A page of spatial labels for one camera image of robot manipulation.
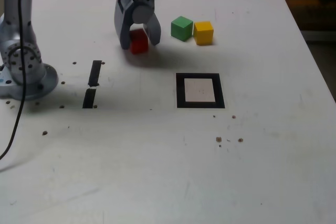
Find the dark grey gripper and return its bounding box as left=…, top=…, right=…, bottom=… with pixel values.
left=113, top=0, right=162, bottom=50

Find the red cube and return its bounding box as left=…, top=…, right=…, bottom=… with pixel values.
left=129, top=28, right=150, bottom=55

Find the green cube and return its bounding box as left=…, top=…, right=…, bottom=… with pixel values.
left=171, top=16, right=194, bottom=42

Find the yellow cube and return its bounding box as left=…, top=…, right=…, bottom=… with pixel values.
left=193, top=21, right=215, bottom=46

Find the black tape square outline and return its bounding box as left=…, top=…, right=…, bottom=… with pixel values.
left=175, top=72, right=226, bottom=109

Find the black tape strip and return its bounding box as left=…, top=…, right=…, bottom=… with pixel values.
left=82, top=60, right=102, bottom=109

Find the black cable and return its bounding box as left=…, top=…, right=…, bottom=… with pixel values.
left=0, top=0, right=35, bottom=161

